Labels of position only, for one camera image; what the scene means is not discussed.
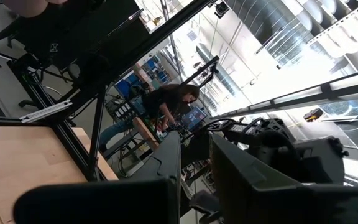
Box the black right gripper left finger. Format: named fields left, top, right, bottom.
left=13, top=130, right=182, bottom=224

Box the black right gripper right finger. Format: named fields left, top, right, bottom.
left=209, top=133, right=358, bottom=224

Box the yellow black ceiling device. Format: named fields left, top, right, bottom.
left=303, top=108, right=324, bottom=123

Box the blue screen monitor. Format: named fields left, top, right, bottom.
left=181, top=106, right=208, bottom=131
left=115, top=73, right=143, bottom=99

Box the wooden workbench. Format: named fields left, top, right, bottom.
left=132, top=117, right=162, bottom=151

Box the person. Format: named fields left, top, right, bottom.
left=99, top=83, right=200, bottom=154

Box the black aluminium rig frame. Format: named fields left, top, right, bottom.
left=0, top=0, right=214, bottom=183

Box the silver aluminium bracket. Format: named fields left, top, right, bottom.
left=19, top=99, right=73, bottom=124

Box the small black overhead camera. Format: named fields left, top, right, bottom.
left=214, top=1, right=230, bottom=18

